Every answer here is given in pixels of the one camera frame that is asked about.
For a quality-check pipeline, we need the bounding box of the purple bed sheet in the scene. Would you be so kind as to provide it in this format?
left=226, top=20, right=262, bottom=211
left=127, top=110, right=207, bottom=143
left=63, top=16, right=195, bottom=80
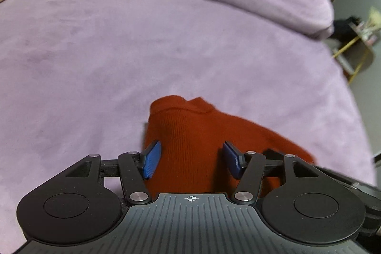
left=1, top=0, right=376, bottom=253

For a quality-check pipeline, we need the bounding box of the black bag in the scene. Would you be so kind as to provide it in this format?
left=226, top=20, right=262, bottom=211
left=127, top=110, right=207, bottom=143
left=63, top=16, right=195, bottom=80
left=330, top=16, right=362, bottom=43

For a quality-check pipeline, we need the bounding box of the yellow side table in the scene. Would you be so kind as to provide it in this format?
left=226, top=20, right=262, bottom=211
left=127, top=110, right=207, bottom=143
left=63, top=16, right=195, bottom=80
left=330, top=6, right=381, bottom=85

